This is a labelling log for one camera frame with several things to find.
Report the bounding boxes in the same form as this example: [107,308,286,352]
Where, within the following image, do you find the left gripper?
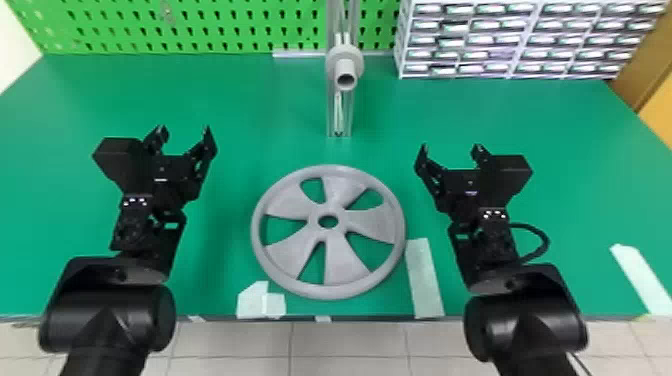
[141,124,219,216]

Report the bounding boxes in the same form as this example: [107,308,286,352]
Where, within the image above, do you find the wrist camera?
[92,136,156,199]
[481,153,534,211]

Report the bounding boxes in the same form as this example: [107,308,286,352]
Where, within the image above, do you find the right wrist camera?
[481,153,534,211]

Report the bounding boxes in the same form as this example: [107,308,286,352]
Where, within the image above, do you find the white drawer cabinet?
[393,0,542,81]
[510,0,671,81]

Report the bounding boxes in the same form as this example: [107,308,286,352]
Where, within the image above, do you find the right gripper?
[413,142,493,225]

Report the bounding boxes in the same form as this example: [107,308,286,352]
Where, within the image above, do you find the metal stand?
[323,0,366,139]

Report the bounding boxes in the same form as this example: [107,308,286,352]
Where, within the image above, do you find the grey wheel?
[249,163,408,302]

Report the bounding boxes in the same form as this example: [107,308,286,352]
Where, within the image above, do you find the black cable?
[510,221,552,265]

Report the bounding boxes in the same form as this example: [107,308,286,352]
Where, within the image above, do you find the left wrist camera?
[92,136,156,199]

